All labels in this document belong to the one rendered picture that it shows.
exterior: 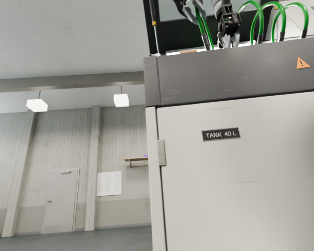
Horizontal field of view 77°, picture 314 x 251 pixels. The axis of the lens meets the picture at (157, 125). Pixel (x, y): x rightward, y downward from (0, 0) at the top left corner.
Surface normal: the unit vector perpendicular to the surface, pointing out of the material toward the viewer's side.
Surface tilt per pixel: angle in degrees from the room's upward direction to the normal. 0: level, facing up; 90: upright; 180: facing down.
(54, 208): 90
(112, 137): 90
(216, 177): 90
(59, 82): 90
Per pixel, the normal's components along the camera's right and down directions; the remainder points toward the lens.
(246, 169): -0.09, -0.38
